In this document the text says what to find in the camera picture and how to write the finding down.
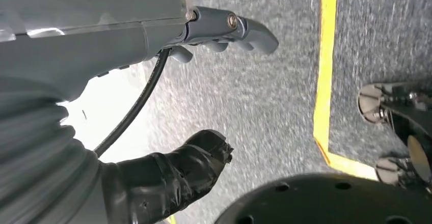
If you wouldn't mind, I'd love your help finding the yellow floor tape outline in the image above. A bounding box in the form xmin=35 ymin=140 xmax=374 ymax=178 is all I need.
xmin=313 ymin=0 xmax=379 ymax=181

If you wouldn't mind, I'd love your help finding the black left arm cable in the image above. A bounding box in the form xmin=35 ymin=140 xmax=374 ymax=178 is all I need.
xmin=94 ymin=48 xmax=171 ymax=157

